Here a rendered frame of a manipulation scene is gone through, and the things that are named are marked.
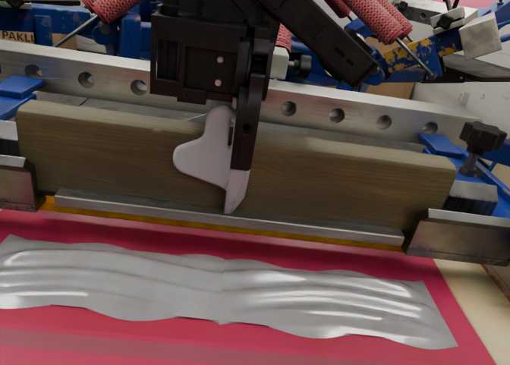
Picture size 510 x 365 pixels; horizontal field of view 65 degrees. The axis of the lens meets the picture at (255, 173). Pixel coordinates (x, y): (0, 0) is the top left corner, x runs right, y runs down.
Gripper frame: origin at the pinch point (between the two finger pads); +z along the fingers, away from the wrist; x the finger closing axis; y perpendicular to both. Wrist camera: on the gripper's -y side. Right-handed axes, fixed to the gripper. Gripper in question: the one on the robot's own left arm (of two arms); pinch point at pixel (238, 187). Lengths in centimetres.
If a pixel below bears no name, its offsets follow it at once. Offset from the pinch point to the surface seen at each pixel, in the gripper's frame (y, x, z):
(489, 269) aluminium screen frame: -24.9, 1.4, 5.0
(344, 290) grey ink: -9.3, 6.7, 4.6
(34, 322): 12.6, 11.8, 5.1
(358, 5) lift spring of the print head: -23, -62, -13
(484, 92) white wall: -199, -282, 49
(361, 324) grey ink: -10.0, 9.7, 4.9
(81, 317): 9.9, 11.1, 5.1
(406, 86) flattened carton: -187, -403, 80
